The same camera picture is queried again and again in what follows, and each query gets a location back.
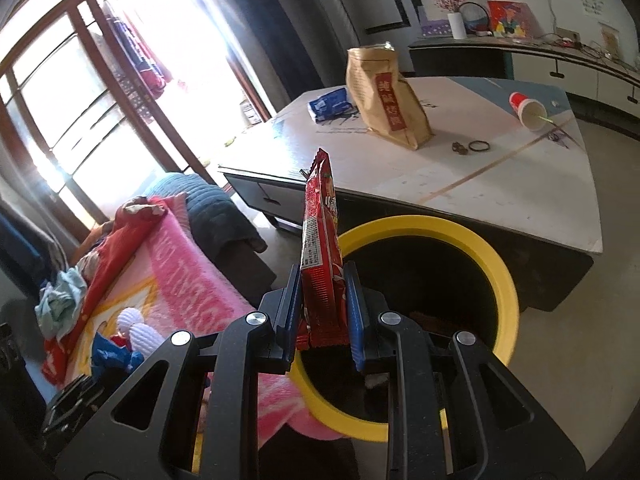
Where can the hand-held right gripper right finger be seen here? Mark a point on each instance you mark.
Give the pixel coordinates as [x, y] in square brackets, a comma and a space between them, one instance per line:
[352, 310]

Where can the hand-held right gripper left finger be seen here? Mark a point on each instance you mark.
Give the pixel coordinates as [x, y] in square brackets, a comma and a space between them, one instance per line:
[290, 305]

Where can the red snack packet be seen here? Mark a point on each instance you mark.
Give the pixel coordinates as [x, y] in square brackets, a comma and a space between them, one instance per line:
[320, 260]

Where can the blue plastic bag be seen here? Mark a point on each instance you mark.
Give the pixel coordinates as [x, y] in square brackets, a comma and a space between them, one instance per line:
[110, 357]

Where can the black yellow-rimmed trash bin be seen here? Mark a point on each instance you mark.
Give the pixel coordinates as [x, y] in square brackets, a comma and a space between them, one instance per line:
[500, 280]

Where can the pink cartoon blanket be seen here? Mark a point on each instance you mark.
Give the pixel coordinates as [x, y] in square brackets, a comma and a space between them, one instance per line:
[190, 270]

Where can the light blue clothes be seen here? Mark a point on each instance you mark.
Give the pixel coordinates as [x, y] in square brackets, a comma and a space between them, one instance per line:
[65, 300]

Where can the dark blue quilted cushion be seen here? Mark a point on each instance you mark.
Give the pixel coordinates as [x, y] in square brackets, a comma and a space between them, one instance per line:
[210, 205]

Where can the white coffee table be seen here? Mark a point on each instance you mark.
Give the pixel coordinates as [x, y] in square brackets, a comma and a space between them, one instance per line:
[475, 210]

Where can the red quilt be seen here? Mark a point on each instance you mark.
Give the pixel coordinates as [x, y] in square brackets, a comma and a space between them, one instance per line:
[120, 255]

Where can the grey and blue curtain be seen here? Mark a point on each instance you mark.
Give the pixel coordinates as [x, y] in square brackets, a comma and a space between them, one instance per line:
[280, 10]
[25, 240]

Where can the small dark hair clip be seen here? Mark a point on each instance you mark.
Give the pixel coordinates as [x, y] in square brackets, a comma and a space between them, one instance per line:
[459, 148]

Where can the blue tissue pack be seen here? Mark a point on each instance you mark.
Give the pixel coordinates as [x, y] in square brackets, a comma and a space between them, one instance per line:
[330, 105]

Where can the brown paper bag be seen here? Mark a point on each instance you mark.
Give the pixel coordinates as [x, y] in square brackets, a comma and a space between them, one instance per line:
[380, 105]

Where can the red paper cup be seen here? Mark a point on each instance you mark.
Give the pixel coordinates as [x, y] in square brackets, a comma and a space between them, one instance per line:
[525, 107]

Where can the hanging laundry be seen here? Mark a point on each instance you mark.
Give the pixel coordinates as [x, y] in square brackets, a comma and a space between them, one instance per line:
[140, 60]

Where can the purple card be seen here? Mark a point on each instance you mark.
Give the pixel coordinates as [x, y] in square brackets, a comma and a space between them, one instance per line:
[434, 26]

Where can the white vase with red flowers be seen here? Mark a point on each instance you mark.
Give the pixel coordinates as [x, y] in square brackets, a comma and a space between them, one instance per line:
[456, 27]

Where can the grey standing air conditioner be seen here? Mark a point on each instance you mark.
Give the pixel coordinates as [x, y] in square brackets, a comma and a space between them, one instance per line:
[340, 5]

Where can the round black-framed ornament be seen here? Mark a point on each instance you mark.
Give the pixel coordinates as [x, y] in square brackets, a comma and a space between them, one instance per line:
[472, 22]

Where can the tv cabinet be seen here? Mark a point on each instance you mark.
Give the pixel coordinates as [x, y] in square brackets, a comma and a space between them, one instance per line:
[540, 60]

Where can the red framed picture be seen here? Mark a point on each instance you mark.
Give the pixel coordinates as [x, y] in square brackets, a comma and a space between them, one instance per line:
[510, 20]

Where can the brown balcony door frame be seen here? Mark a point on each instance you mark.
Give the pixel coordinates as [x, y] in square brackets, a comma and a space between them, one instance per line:
[82, 35]

